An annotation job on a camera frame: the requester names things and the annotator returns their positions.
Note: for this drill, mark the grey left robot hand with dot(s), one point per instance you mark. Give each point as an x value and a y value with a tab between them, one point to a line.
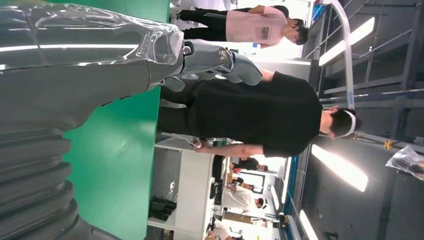
76	76

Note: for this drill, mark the clear plastic bag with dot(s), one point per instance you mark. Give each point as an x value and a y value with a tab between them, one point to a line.
407	162

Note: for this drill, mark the long ceiling light bar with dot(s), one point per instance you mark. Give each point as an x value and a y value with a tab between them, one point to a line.
308	227
348	41
341	167

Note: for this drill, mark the white background table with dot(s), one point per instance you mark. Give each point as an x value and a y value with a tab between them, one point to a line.
193	185

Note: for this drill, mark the white metal frame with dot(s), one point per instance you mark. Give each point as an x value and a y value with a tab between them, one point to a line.
348	56

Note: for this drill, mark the person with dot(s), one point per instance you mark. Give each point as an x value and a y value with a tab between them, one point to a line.
246	164
258	112
236	198
251	28

